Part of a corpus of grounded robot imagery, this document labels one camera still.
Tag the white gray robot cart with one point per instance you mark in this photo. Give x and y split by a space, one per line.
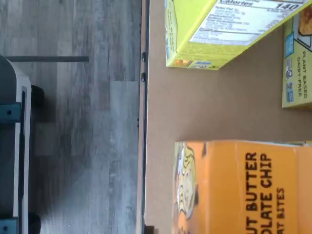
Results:
14 146

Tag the brown wooden shelf board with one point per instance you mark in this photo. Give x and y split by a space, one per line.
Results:
207 104

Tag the green Bobo's apple pie box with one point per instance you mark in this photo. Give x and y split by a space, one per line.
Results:
297 73
190 24

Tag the black metal shelf beam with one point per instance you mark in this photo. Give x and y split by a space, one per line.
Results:
143 122

